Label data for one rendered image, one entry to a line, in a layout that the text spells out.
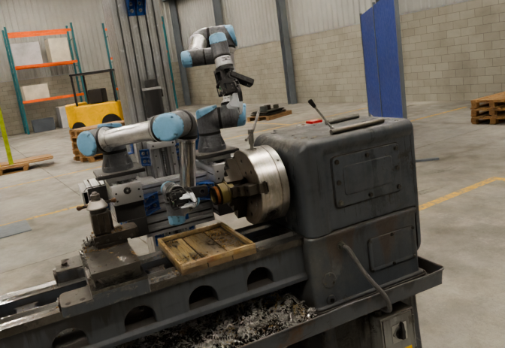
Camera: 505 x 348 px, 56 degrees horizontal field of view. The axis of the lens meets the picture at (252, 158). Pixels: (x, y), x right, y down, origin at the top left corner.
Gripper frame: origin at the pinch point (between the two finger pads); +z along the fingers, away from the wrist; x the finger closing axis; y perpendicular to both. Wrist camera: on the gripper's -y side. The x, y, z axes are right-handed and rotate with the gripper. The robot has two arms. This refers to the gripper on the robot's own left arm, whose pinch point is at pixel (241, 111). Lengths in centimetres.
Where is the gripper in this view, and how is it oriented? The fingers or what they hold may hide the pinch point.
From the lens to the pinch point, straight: 205.6
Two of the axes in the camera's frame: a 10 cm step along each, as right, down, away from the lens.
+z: 2.6, 9.6, -1.1
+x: 3.5, -2.0, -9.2
